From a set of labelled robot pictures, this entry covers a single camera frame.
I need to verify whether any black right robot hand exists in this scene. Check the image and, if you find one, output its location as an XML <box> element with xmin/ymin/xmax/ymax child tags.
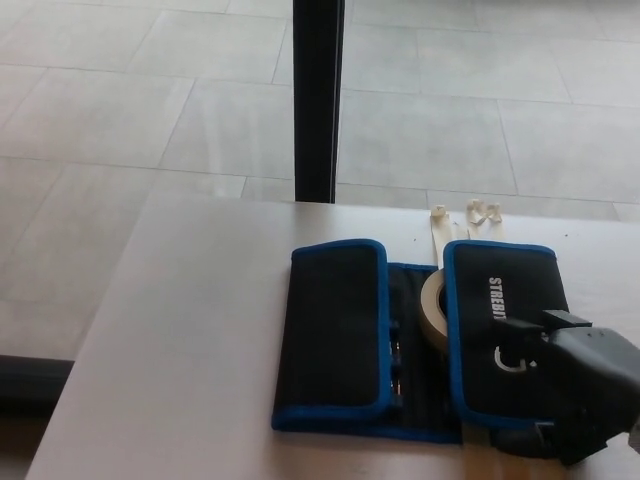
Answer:
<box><xmin>492</xmin><ymin>309</ymin><xmax>640</xmax><ymax>468</ymax></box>

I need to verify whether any black blue-trimmed toolkit case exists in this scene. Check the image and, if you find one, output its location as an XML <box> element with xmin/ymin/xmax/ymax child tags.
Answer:
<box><xmin>270</xmin><ymin>238</ymin><xmax>574</xmax><ymax>449</ymax></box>

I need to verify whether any beige masking tape roll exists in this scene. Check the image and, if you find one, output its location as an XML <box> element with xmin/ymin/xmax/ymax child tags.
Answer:
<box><xmin>419</xmin><ymin>269</ymin><xmax>452</xmax><ymax>359</ymax></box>

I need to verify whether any black vertical post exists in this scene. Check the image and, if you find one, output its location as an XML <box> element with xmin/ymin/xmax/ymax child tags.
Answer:
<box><xmin>292</xmin><ymin>0</ymin><xmax>346</xmax><ymax>204</ymax></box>

